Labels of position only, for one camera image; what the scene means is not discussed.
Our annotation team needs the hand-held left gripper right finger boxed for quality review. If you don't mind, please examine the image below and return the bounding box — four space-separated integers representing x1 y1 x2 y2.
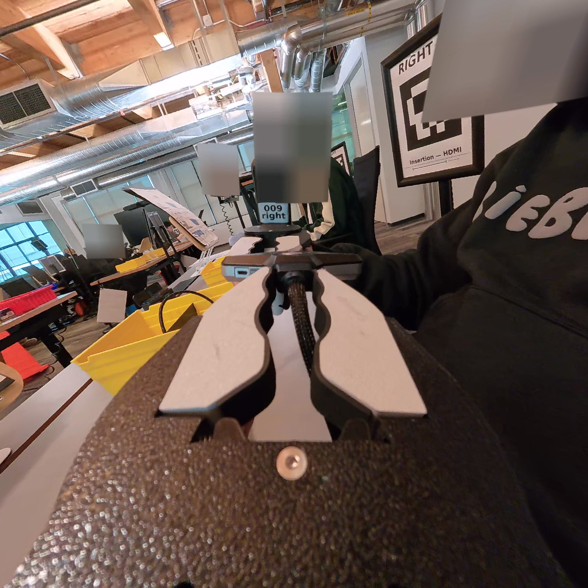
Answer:
309 269 428 427

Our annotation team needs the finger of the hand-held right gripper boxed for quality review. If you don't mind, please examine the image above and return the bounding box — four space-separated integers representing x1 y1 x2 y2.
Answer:
230 235 273 256
276 233 314 252

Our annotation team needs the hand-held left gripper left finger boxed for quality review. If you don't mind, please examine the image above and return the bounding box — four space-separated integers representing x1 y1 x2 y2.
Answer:
157 266 276 416

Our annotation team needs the black cable with green plugs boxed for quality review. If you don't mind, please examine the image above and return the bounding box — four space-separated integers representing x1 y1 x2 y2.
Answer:
158 289 215 334

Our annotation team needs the black braided switch cable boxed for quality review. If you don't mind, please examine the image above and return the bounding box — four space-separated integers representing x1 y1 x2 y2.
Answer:
285 276 319 375

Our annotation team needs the yellow plastic bin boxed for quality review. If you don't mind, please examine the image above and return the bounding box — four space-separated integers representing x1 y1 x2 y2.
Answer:
115 254 167 275
73 256 251 397

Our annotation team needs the person's right forearm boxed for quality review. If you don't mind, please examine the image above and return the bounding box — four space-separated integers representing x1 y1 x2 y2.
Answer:
328 243 465 331

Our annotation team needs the wooden document stand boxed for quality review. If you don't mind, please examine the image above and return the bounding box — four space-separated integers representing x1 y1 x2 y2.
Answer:
126 186 220 251

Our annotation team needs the small framed marker sign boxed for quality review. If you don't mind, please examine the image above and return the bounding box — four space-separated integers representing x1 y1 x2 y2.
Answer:
329 141 353 179

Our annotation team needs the black monitor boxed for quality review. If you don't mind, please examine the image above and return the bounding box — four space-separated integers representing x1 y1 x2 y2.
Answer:
114 209 154 251

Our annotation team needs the large framed marker poster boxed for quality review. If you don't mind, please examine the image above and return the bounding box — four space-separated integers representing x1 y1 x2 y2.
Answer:
380 13 485 188

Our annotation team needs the person's black hoodie torso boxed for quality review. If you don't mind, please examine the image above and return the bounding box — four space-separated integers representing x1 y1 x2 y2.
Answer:
413 99 588 588

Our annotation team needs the red plastic bin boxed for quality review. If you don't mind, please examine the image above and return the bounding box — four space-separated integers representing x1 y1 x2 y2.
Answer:
0 284 58 317

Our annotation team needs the silver ventilation duct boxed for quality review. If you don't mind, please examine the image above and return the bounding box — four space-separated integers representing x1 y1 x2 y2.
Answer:
0 69 258 152
0 124 255 207

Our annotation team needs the duct vent grille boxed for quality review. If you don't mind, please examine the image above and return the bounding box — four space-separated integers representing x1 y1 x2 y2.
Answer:
0 79 58 129

